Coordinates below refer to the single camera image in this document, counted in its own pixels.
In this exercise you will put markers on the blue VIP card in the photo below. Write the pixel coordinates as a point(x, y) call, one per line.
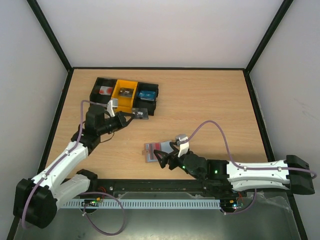
point(147, 95)

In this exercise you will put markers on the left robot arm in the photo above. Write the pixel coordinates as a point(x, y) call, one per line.
point(38, 199)

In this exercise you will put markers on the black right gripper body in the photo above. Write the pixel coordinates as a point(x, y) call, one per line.
point(171, 160)

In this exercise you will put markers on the black stripe back card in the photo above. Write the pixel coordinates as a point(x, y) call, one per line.
point(140, 113)

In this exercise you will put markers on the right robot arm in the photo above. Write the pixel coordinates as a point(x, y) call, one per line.
point(223, 177)

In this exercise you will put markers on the metal front plate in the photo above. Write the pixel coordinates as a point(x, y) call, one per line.
point(268, 216)

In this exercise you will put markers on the left black bin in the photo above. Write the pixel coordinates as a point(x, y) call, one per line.
point(100, 81)

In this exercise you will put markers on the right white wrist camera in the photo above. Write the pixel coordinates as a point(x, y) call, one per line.
point(182, 141)

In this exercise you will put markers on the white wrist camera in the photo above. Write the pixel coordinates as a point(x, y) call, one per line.
point(182, 141)
point(111, 106)

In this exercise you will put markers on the black VIP logo card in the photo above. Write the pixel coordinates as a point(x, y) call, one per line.
point(126, 92)

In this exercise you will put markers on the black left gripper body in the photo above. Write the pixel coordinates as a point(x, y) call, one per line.
point(122, 124)

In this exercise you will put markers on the black bin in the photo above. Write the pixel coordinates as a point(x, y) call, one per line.
point(100, 81)
point(150, 105)

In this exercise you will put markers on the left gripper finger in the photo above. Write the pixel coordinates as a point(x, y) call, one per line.
point(127, 122)
point(130, 115)

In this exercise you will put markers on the light blue cable duct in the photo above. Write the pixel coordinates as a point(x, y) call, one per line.
point(197, 204)

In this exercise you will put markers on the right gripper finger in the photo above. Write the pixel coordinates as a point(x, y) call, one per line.
point(174, 148)
point(162, 157)

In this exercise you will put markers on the black aluminium frame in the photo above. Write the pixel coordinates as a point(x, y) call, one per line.
point(280, 14)

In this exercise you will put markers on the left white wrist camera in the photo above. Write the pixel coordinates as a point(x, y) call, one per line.
point(111, 106)

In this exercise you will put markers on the white red holder card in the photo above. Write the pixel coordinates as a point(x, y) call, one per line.
point(149, 151)

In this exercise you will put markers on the right black bin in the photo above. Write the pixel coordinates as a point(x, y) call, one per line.
point(150, 105)

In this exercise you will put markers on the yellow bin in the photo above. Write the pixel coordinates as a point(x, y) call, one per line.
point(125, 104)

